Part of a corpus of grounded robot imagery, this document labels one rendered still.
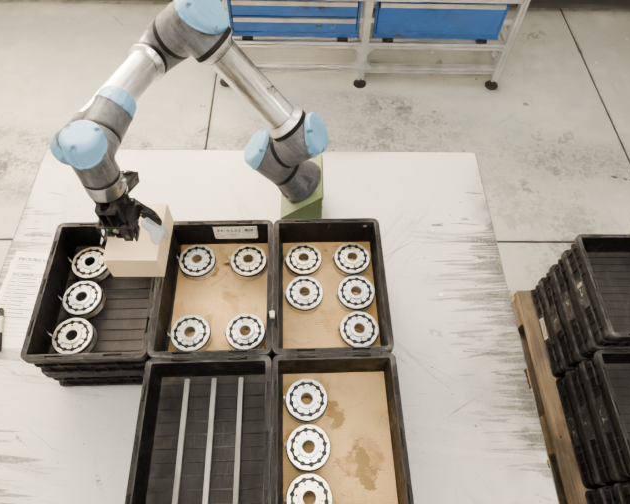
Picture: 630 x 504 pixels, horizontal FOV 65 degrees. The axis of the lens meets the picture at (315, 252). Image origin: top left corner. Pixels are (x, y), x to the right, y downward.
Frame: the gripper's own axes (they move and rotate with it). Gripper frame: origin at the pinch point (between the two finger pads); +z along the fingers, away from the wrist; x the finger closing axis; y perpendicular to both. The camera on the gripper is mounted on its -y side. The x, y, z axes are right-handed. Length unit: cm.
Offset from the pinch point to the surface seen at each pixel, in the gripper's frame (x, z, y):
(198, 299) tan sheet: 9.7, 26.7, 3.8
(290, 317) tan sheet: 35.3, 26.7, 9.2
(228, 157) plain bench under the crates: 11, 40, -61
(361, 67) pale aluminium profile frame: 73, 98, -185
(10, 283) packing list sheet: -52, 40, -8
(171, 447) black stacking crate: 8, 27, 43
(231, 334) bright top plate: 20.1, 23.8, 15.3
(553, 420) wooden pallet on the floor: 135, 95, 22
